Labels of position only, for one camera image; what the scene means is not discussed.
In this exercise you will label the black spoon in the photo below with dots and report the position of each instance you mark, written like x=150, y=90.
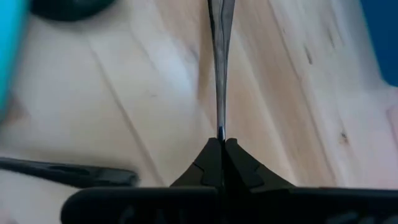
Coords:
x=77, y=174
x=71, y=9

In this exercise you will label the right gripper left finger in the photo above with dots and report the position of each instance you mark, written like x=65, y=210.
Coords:
x=155, y=205

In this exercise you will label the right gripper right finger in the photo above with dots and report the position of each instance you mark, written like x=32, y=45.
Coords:
x=295, y=205

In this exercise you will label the blue plastic bin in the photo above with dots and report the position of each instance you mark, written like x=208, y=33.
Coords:
x=382, y=31

